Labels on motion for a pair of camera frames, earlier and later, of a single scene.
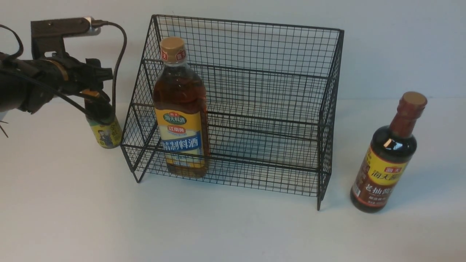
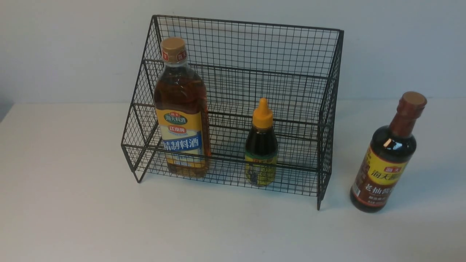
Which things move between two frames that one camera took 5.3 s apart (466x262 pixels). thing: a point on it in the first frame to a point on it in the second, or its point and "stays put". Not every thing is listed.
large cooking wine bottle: (180, 104) stays put
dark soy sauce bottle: (390, 153) stays put
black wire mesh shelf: (249, 104) stays put
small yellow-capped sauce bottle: (107, 135) to (261, 148)
